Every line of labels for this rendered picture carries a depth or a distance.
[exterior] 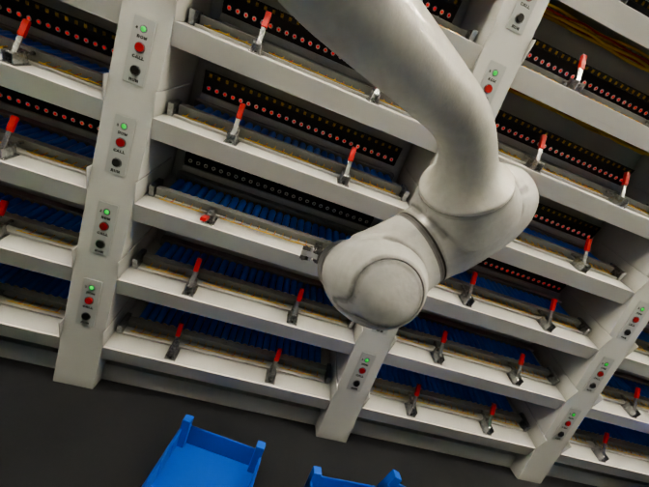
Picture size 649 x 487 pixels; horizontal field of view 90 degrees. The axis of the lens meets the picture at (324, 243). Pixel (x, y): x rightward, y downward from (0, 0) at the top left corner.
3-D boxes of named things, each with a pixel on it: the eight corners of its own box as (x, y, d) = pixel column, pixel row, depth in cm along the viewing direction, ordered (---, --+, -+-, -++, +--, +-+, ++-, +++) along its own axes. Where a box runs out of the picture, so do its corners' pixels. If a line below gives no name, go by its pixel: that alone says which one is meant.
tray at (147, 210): (375, 294, 85) (391, 266, 80) (131, 220, 74) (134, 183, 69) (366, 252, 102) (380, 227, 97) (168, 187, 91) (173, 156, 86)
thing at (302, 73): (436, 153, 76) (469, 92, 69) (170, 45, 65) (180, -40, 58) (415, 132, 93) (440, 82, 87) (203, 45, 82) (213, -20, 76)
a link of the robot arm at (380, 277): (338, 322, 47) (415, 276, 48) (374, 368, 31) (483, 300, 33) (302, 256, 45) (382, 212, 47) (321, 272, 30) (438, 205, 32)
